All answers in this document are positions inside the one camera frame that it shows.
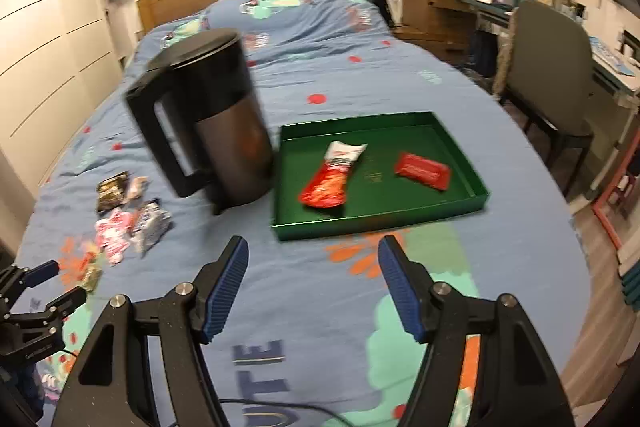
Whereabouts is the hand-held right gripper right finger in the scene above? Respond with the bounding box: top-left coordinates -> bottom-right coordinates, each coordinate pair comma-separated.
377,234 -> 576,427

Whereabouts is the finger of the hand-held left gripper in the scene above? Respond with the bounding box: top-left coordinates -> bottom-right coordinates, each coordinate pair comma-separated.
10,286 -> 89,334
0,259 -> 61,308

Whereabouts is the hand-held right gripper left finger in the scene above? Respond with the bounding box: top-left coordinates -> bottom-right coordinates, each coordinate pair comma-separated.
50,236 -> 250,427

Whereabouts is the pink white striped snack packet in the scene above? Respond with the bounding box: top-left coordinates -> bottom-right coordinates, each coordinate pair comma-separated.
95,207 -> 137,265

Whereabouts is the green tray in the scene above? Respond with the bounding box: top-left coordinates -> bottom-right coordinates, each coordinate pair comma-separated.
270,111 -> 491,242

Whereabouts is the brown snack packet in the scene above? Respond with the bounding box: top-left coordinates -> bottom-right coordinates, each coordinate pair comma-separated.
96,171 -> 131,214

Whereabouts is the olive snack packet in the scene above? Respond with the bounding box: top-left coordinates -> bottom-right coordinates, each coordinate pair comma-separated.
80,266 -> 103,293

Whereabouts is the yellow orange snack packet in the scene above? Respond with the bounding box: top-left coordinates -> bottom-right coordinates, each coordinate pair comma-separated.
75,241 -> 103,264

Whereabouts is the grey white snack packet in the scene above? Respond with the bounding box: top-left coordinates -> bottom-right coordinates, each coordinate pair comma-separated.
131,201 -> 173,257

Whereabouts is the small red snack packet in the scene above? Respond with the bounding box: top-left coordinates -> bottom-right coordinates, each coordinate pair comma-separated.
394,152 -> 452,192

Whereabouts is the peach snack packet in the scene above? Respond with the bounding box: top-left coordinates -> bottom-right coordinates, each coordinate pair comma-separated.
125,176 -> 151,204

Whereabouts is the red white snack packet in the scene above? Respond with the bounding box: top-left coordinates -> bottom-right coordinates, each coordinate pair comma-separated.
299,141 -> 369,208

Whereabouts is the black electric kettle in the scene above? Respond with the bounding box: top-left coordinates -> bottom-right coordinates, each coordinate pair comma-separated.
124,27 -> 275,215

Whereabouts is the white wardrobe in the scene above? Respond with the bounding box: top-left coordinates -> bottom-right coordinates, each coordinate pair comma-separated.
0,0 -> 126,208

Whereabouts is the blue printed blanket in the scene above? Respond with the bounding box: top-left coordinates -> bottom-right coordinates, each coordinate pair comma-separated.
10,0 -> 593,427

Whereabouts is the grey office chair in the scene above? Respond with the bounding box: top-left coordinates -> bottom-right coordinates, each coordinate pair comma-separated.
492,0 -> 596,198

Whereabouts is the wooden cabinet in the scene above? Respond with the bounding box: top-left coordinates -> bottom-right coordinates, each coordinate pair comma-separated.
400,0 -> 481,52

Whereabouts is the red metal frame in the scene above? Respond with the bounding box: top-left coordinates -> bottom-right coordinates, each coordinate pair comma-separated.
591,171 -> 640,250

